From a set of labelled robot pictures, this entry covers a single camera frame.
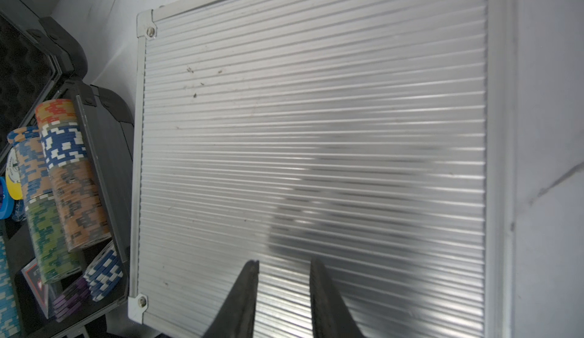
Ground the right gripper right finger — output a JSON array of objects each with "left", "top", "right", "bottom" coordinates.
[{"left": 310, "top": 258, "right": 363, "bottom": 337}]

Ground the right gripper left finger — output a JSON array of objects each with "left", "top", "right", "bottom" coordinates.
[{"left": 203, "top": 260, "right": 259, "bottom": 338}]

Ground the silver poker case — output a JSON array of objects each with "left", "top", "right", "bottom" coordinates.
[{"left": 128, "top": 0, "right": 516, "bottom": 337}]

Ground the middle black poker case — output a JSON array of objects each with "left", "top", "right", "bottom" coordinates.
[{"left": 1, "top": 0, "right": 134, "bottom": 337}]

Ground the blue dealer chip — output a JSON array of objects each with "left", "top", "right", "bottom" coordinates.
[{"left": 0, "top": 177, "right": 15, "bottom": 219}]

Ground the yellow dealer chip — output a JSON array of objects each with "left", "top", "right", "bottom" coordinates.
[{"left": 5, "top": 148, "right": 24, "bottom": 201}]

